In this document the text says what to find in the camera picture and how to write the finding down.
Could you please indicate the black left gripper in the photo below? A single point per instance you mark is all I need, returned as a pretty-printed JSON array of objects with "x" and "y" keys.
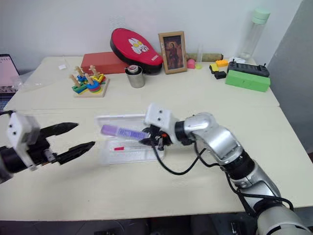
[{"x": 40, "y": 151}]

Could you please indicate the khaki rolled stick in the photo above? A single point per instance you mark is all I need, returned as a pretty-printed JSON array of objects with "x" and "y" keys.
[{"x": 210, "y": 56}]

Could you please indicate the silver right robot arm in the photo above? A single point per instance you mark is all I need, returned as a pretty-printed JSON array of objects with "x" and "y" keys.
[{"x": 220, "y": 139}]

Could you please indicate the purple marker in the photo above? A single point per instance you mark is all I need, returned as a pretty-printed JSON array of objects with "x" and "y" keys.
[{"x": 119, "y": 131}]

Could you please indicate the open laptop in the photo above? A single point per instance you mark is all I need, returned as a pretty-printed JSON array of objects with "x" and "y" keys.
[{"x": 7, "y": 71}]

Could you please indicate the red rectangular box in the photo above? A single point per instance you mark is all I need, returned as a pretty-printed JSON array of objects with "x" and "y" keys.
[{"x": 97, "y": 63}]

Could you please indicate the yellow building brick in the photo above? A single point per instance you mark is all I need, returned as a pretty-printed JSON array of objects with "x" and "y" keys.
[{"x": 214, "y": 67}]

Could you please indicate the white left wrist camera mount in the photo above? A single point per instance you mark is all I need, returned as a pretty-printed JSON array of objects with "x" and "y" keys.
[{"x": 22, "y": 137}]

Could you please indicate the red white roll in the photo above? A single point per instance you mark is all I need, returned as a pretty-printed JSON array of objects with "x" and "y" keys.
[{"x": 133, "y": 69}]

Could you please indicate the wooden colourful shape stacking toy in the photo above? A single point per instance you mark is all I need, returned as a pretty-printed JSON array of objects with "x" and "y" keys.
[{"x": 91, "y": 85}]

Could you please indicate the black building brick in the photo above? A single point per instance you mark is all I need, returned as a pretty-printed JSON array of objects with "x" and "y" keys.
[{"x": 220, "y": 75}]

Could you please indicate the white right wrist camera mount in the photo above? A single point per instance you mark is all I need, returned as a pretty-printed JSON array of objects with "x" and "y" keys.
[{"x": 159, "y": 120}]

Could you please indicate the small white paper piece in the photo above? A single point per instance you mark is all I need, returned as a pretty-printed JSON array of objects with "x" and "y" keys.
[{"x": 62, "y": 66}]

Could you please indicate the black remote controller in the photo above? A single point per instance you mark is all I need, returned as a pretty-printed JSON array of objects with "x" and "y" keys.
[{"x": 248, "y": 68}]

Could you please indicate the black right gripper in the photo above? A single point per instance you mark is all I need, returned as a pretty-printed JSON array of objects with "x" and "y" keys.
[{"x": 161, "y": 138}]

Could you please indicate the stainless steel cup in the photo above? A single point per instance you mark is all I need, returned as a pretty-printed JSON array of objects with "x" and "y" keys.
[{"x": 136, "y": 80}]

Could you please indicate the pink small toy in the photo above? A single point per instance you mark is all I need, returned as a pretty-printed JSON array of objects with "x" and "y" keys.
[{"x": 191, "y": 63}]

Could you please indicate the red capped marker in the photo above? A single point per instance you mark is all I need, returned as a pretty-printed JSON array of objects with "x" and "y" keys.
[{"x": 119, "y": 148}]

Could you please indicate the clear bottle with green lid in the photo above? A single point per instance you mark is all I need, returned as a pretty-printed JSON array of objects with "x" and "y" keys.
[{"x": 254, "y": 34}]

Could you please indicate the wooden framed portrait picture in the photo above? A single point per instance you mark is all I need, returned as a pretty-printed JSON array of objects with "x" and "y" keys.
[{"x": 173, "y": 52}]

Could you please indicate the clear plastic tube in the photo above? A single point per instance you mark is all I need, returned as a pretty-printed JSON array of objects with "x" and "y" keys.
[{"x": 200, "y": 52}]

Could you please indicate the transparent plastic pencil case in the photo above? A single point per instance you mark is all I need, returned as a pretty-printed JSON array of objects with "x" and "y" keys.
[{"x": 129, "y": 156}]

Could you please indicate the orange building brick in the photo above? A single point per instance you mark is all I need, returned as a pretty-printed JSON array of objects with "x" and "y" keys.
[{"x": 221, "y": 63}]

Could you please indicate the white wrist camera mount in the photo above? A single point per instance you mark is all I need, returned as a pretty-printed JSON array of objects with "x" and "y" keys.
[
  {"x": 22, "y": 137},
  {"x": 159, "y": 120}
]

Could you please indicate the clear plastic bag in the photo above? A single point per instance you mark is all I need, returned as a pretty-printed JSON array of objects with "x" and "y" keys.
[{"x": 27, "y": 82}]

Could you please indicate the red oval cartoon print case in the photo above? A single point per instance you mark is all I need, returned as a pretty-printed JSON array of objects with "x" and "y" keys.
[{"x": 127, "y": 49}]

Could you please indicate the yellow green small cap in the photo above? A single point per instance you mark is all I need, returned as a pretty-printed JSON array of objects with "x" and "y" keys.
[{"x": 198, "y": 66}]

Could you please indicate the green rectangular box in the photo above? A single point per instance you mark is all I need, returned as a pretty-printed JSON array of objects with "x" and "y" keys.
[{"x": 247, "y": 82}]

